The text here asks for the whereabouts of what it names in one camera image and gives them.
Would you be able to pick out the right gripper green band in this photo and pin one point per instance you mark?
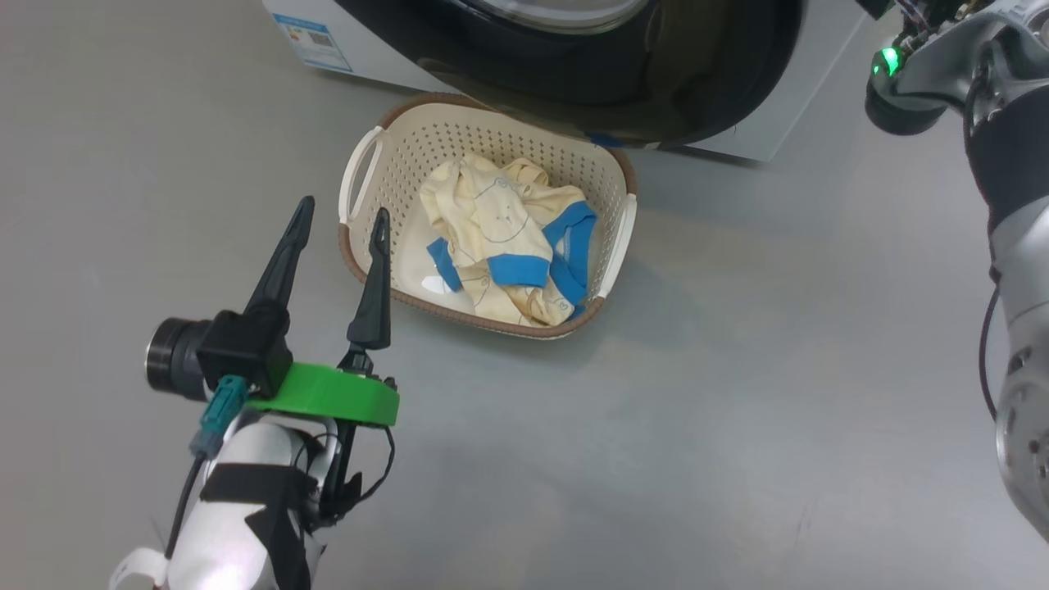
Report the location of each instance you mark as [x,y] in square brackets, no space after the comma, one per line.
[918,16]

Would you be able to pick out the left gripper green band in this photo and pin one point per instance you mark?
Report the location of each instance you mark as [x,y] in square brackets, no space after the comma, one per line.
[328,393]

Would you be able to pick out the cream garment with blue trim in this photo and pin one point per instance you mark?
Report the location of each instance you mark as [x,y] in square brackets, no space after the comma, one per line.
[500,229]

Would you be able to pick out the round black washing machine door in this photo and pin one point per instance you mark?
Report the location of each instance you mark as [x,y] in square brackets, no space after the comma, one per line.
[656,90]

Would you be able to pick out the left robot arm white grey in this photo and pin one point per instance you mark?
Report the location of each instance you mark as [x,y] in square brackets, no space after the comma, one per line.
[238,524]

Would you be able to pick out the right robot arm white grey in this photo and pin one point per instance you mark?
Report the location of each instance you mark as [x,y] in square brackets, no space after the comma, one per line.
[1020,246]

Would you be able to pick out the cream plastic laundry basket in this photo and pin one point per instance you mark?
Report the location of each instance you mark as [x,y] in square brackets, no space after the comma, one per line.
[393,164]

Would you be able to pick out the white front-load washing machine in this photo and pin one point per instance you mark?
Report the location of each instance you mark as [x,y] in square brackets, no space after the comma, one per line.
[787,98]

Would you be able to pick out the blue white energy label sticker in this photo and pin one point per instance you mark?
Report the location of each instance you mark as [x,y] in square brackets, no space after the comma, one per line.
[315,41]

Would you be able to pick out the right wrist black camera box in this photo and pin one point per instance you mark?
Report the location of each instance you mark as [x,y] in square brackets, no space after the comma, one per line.
[897,111]

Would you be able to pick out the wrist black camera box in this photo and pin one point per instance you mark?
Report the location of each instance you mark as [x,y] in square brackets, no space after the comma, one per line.
[897,111]
[238,348]

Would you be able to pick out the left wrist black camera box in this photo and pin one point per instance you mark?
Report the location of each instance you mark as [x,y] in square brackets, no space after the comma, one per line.
[238,348]

